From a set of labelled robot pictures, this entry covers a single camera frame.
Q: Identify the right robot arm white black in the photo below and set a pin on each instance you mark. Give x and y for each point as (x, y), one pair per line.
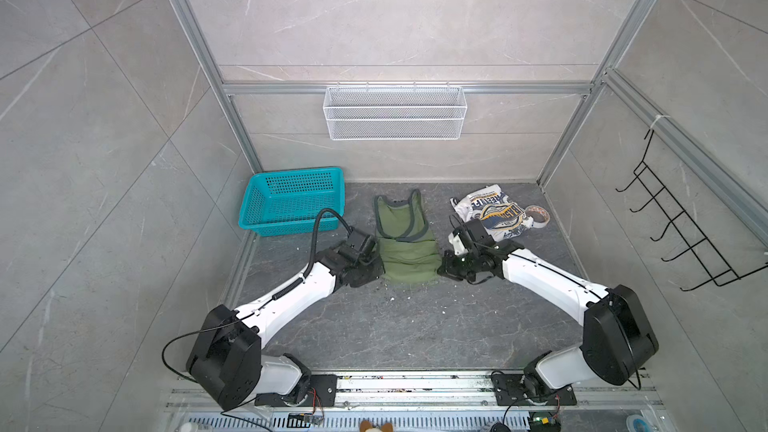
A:
(617, 337)

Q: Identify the aluminium front rail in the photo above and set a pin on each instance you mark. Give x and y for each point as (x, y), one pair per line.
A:
(457, 390)

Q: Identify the green tank top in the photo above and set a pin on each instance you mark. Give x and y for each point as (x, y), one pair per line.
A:
(406, 244)

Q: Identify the white tank top navy trim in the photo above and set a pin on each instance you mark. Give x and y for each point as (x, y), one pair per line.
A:
(501, 217)

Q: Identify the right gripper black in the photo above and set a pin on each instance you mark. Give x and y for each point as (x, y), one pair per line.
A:
(446, 267)

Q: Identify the roll of white tape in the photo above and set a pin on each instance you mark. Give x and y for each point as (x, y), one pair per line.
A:
(538, 217)

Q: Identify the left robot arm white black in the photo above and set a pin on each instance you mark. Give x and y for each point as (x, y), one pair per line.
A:
(226, 358)

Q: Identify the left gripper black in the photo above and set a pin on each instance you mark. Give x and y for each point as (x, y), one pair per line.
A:
(379, 268)

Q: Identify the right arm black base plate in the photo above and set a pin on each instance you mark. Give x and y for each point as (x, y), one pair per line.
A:
(517, 389)

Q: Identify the black wire hook rack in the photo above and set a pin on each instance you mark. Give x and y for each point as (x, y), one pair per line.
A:
(717, 269)

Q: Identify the teal plastic basket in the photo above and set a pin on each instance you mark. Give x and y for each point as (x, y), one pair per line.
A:
(287, 202)

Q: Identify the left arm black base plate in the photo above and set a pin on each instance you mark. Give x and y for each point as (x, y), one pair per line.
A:
(314, 390)

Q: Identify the white wire mesh shelf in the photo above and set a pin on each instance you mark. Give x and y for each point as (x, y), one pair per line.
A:
(368, 113)

